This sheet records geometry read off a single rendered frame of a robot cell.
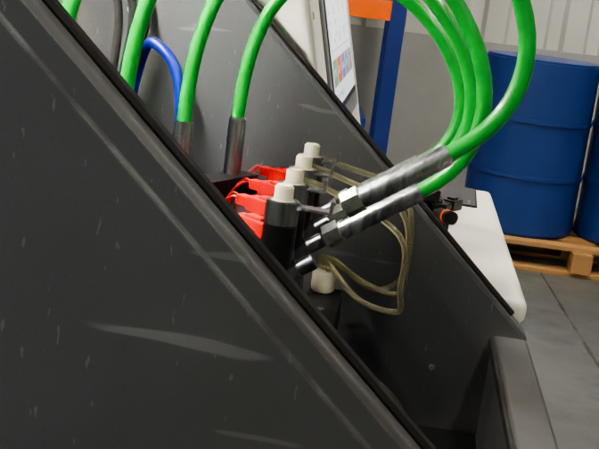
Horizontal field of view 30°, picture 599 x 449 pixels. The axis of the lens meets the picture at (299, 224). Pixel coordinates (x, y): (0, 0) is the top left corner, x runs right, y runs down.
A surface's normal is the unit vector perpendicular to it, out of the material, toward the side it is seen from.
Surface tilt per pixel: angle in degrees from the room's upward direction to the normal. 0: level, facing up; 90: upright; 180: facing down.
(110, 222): 90
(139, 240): 90
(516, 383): 0
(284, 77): 90
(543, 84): 90
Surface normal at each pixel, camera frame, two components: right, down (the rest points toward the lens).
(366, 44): -0.05, 0.22
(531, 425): 0.12, -0.97
